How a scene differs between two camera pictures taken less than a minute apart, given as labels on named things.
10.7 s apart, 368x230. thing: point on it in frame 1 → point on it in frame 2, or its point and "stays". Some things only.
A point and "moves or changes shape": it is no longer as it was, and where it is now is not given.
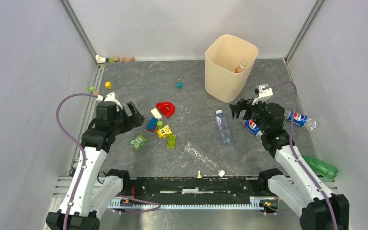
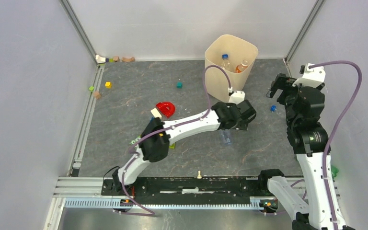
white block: (155, 113) stays
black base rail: (197, 187) stays
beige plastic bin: (228, 60) stays
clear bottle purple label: (218, 122) moves or changes shape
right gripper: (244, 104) → (282, 78)
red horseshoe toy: (166, 108) stays
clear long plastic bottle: (201, 156) → (225, 63)
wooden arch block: (132, 59) stays
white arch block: (100, 59) stays
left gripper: (134, 120) → (242, 125)
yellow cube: (108, 85) stays
